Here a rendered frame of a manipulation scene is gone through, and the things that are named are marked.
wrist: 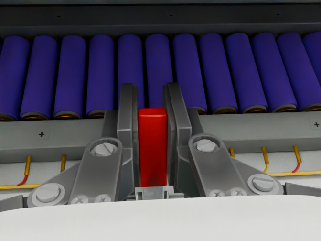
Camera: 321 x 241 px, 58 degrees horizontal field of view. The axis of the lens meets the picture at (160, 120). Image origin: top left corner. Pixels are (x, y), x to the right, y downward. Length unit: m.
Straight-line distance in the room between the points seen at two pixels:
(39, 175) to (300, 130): 0.16
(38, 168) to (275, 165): 0.15
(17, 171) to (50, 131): 0.04
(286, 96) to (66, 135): 0.14
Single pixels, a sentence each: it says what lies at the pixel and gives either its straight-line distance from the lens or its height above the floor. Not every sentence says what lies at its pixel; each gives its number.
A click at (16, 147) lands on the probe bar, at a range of 0.18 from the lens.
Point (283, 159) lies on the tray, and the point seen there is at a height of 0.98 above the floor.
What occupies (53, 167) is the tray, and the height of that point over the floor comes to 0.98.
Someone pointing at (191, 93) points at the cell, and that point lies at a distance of 0.19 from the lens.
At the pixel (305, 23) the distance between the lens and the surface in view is 0.26.
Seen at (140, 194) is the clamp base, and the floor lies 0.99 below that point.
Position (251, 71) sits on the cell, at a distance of 0.21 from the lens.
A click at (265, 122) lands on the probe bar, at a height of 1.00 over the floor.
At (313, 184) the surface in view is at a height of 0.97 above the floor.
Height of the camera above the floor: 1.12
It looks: 42 degrees down
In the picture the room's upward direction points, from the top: 1 degrees clockwise
